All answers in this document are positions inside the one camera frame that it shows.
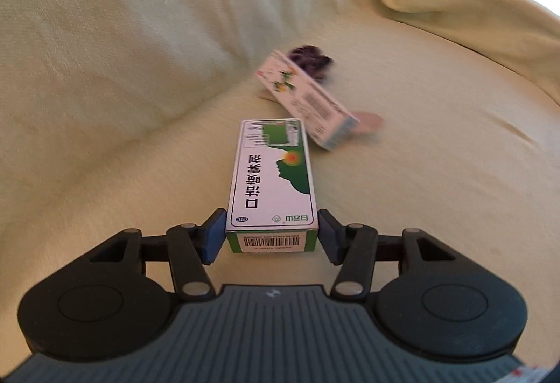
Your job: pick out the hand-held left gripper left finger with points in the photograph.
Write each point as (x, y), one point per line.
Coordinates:
(214, 239)

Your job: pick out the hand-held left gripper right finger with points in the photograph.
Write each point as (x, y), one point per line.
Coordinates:
(328, 239)

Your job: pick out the green and white medicine box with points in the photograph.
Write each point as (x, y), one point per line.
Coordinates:
(271, 190)

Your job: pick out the white medicine box flower print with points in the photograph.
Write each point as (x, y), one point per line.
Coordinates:
(306, 103)

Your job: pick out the purple hair scrunchie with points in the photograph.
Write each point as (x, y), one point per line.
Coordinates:
(313, 59)

